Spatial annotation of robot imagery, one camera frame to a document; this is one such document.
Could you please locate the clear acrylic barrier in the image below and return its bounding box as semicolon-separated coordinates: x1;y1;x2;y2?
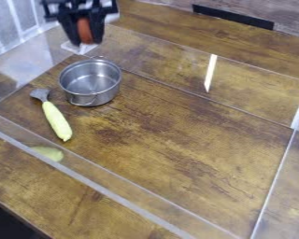
0;116;239;239
251;106;299;239

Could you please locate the yellow toy corn cob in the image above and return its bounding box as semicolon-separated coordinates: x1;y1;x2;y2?
29;89;72;142

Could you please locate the red and white toy mushroom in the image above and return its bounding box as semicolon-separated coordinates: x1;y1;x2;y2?
76;12;122;45

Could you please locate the clear acrylic front barrier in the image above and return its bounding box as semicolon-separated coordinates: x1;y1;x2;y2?
0;116;239;239

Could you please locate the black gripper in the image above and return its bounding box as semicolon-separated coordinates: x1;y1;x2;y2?
41;0;120;46

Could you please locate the silver metal pot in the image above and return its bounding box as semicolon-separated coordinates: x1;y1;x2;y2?
59;59;122;106

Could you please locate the clear acrylic right barrier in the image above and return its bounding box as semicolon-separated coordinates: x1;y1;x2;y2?
251;106;299;239

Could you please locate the black strip on table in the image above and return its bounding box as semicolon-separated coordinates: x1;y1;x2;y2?
192;4;274;30

